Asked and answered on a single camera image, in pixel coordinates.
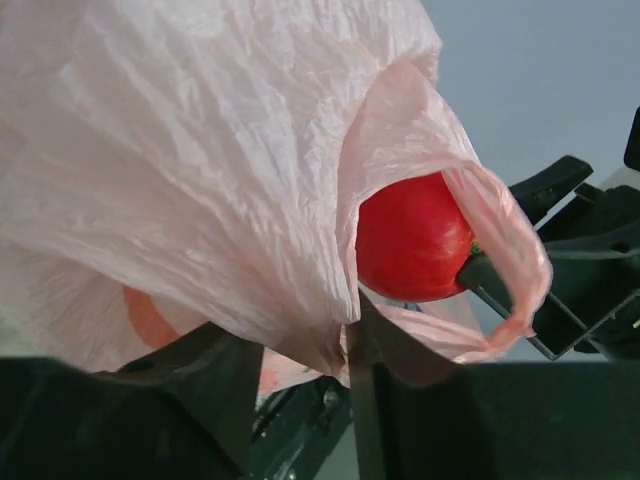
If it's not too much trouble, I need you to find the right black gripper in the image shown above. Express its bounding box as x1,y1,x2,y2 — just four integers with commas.
457,155,639,360

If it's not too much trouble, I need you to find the black metal base rail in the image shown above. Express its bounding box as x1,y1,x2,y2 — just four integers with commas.
245,377,351,480

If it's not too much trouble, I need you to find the pink plastic bag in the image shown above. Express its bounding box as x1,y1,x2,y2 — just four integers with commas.
1,1,552,392

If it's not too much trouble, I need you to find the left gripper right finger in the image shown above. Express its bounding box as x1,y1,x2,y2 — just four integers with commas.
347,298,639,479

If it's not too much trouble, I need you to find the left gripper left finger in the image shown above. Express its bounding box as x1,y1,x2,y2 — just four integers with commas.
1,324,263,479

